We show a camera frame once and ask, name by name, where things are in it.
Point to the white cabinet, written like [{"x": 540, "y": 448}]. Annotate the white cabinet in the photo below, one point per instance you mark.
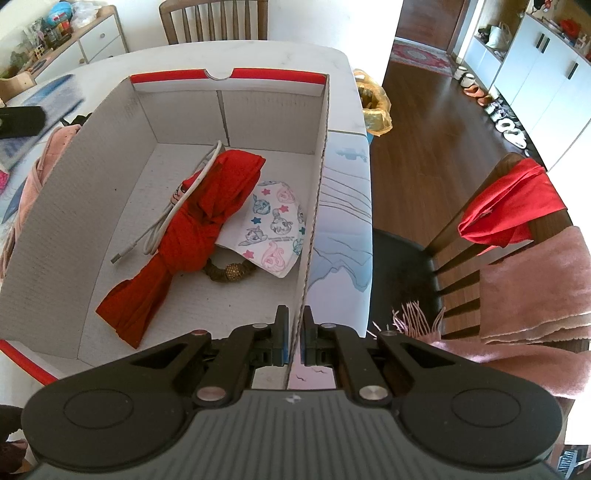
[{"x": 545, "y": 83}]

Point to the red patterned rug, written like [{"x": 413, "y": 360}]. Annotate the red patterned rug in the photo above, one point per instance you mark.
[{"x": 422, "y": 57}]

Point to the pink fleece jacket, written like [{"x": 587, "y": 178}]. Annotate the pink fleece jacket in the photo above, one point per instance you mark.
[{"x": 41, "y": 175}]

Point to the wooden slatted chair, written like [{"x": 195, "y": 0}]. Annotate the wooden slatted chair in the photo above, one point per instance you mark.
[{"x": 180, "y": 14}]

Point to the white handbag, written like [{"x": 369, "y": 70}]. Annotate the white handbag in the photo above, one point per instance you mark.
[{"x": 497, "y": 38}]

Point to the wooden chair with black seat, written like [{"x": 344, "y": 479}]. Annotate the wooden chair with black seat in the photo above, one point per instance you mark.
[{"x": 406, "y": 277}]

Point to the red ornament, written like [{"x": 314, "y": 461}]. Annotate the red ornament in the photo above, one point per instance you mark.
[{"x": 571, "y": 26}]

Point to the row of shoes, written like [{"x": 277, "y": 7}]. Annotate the row of shoes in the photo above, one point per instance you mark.
[{"x": 503, "y": 122}]

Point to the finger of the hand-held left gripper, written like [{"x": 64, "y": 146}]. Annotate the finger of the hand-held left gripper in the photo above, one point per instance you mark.
[{"x": 23, "y": 122}]

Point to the red knotted scarf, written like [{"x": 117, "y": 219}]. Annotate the red knotted scarf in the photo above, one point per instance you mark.
[{"x": 194, "y": 230}]

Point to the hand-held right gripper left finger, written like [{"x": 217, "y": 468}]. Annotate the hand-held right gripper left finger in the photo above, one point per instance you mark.
[{"x": 284, "y": 337}]

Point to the pink cartoon figure patch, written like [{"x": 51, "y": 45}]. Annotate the pink cartoon figure patch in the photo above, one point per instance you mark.
[{"x": 179, "y": 194}]

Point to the white cardboard box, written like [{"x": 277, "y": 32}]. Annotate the white cardboard box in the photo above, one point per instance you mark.
[{"x": 92, "y": 194}]

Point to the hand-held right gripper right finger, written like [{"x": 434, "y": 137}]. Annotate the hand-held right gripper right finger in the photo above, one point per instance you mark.
[{"x": 304, "y": 339}]

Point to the dark cloth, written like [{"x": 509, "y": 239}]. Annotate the dark cloth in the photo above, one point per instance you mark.
[{"x": 11, "y": 434}]

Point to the cartoon printed face mask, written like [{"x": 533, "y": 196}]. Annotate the cartoon printed face mask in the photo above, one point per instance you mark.
[{"x": 272, "y": 230}]

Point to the red cloth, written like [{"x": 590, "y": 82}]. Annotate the red cloth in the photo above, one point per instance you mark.
[{"x": 508, "y": 207}]

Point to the wooden door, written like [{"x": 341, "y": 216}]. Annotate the wooden door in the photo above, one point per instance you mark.
[{"x": 425, "y": 21}]

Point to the pink fringed scarf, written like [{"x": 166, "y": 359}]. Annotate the pink fringed scarf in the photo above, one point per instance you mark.
[{"x": 531, "y": 286}]

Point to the clear plastic bag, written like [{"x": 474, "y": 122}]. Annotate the clear plastic bag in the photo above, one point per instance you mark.
[{"x": 85, "y": 10}]

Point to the yellow plastic bag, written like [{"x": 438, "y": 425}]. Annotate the yellow plastic bag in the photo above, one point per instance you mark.
[{"x": 376, "y": 120}]

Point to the wooden box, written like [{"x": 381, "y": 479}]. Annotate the wooden box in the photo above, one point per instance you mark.
[{"x": 16, "y": 85}]

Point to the small globe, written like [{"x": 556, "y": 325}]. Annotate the small globe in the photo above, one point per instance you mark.
[{"x": 60, "y": 11}]

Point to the wooden sideboard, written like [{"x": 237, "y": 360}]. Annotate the wooden sideboard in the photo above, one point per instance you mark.
[{"x": 101, "y": 37}]

